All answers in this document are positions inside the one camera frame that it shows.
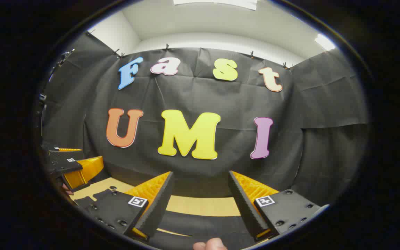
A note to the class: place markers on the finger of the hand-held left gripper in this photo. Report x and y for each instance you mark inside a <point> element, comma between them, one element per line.
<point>68,149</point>
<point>82,170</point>

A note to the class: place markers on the row of black cloth clips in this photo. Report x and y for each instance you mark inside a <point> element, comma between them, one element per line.
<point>167,46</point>

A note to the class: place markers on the ceiling light panel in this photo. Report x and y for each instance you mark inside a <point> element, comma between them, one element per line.
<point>325,42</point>

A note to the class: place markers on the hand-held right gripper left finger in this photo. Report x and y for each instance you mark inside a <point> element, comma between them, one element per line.
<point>155,208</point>

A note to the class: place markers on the black jeans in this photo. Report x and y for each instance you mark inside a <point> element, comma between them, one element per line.
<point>200,225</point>

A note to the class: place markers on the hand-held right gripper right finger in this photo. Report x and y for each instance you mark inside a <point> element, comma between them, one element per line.
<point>247,208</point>

